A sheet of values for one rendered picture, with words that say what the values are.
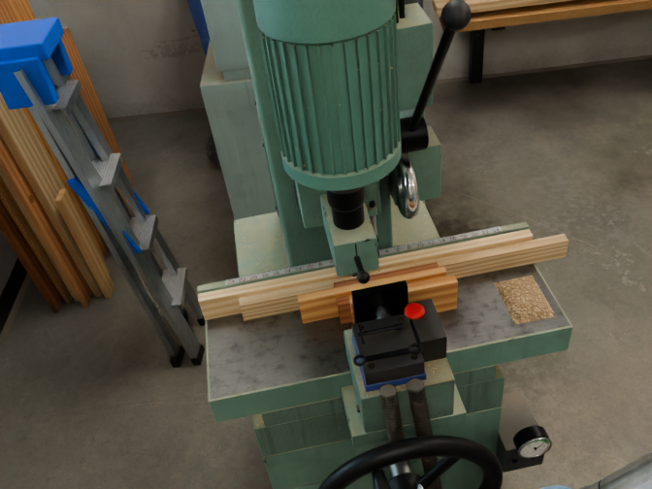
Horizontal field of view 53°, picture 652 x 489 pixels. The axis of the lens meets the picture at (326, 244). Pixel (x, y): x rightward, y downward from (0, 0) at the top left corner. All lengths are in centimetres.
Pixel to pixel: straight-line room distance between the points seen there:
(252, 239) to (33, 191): 113
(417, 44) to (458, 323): 46
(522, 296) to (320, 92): 52
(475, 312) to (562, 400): 106
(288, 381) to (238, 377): 8
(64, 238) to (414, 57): 169
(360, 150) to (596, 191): 212
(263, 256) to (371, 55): 71
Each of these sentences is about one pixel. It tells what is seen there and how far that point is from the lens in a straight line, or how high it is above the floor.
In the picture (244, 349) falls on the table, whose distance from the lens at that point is 112.
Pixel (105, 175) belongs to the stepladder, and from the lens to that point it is 193.
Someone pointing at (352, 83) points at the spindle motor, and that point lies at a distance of 83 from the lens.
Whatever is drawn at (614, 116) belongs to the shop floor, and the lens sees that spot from 343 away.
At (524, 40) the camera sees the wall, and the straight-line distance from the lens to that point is 367.
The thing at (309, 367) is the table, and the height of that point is 90.
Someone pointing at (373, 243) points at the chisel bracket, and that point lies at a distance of 103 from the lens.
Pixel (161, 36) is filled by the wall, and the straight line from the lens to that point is 353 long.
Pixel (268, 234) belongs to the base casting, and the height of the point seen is 80.
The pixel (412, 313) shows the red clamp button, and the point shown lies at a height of 102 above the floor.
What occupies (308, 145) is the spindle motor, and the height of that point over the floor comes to 127.
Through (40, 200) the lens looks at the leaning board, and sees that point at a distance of 244.
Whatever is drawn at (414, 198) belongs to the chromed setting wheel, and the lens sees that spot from 115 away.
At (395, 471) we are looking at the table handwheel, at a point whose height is 83.
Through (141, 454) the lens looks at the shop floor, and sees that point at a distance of 218.
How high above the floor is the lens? 175
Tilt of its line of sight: 42 degrees down
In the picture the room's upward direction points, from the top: 8 degrees counter-clockwise
